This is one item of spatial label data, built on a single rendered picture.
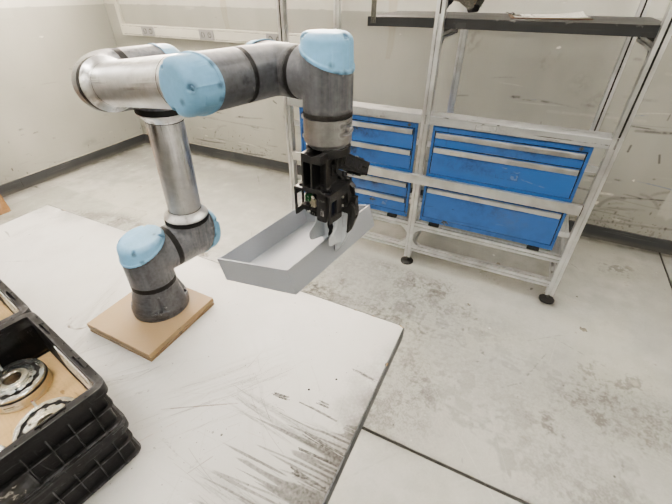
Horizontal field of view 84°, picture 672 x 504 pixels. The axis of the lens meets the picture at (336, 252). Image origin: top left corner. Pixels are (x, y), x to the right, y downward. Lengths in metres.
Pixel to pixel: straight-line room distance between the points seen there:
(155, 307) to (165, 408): 0.28
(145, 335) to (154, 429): 0.26
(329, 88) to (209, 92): 0.16
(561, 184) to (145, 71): 1.85
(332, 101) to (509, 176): 1.63
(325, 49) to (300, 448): 0.73
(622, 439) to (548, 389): 0.30
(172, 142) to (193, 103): 0.46
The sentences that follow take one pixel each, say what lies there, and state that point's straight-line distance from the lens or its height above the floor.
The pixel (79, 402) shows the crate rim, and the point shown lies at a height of 0.93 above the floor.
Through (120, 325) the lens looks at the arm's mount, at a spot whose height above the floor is 0.73.
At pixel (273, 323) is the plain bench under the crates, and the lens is 1.08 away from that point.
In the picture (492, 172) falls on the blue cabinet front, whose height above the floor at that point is 0.69.
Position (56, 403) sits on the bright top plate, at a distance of 0.89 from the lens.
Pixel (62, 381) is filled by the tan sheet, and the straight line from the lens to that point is 0.96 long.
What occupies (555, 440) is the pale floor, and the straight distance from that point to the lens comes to 1.88.
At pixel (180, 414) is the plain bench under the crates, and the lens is 0.97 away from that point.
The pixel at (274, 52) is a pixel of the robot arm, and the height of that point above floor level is 1.39.
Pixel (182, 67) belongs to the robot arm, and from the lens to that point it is 0.53.
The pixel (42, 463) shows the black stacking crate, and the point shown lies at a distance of 0.83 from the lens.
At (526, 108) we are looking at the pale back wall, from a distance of 2.89.
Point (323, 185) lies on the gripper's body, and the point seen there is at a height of 1.21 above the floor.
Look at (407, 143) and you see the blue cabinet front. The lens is 2.15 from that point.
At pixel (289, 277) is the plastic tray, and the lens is 0.64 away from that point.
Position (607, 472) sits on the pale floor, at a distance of 1.90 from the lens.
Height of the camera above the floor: 1.48
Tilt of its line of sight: 36 degrees down
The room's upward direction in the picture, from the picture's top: straight up
